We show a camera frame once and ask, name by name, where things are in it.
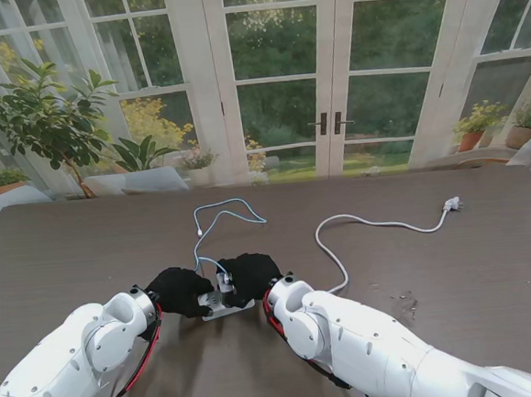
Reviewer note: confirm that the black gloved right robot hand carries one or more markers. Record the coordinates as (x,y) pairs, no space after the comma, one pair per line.
(253,273)

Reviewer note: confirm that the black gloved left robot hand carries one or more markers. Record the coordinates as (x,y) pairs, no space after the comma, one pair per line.
(181,290)

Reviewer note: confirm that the grey charger adapter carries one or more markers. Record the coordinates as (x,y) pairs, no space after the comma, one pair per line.
(224,284)

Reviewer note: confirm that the white power strip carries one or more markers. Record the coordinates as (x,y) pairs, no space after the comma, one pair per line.
(221,311)

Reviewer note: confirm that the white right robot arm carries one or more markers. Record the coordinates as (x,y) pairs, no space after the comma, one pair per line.
(374,346)

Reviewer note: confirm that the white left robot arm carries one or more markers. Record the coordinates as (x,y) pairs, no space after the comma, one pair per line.
(75,356)

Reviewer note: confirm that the grey armchair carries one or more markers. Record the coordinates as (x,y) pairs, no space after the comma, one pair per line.
(140,180)

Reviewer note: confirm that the flowering plant in white pot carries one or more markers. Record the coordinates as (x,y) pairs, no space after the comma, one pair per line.
(198,160)

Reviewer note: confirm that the broad leaf green plant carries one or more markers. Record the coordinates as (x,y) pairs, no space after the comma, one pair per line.
(142,155)

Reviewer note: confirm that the grey sofa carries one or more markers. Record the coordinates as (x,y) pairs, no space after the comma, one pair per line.
(12,197)

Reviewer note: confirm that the white french door leaf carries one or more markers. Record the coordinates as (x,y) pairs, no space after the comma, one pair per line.
(386,70)
(277,79)

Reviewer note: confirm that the small plant in terracotta pot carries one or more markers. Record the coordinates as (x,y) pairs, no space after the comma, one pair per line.
(4,177)

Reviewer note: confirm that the tall leafy potted tree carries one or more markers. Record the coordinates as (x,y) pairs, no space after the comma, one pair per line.
(38,120)

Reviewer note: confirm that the wooden round side table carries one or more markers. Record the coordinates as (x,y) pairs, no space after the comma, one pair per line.
(479,162)

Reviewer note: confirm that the yellow-green plant in terracotta pot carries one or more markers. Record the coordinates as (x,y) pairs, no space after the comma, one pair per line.
(472,138)

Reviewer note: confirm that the green plant in beige pot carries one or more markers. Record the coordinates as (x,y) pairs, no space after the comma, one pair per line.
(520,134)

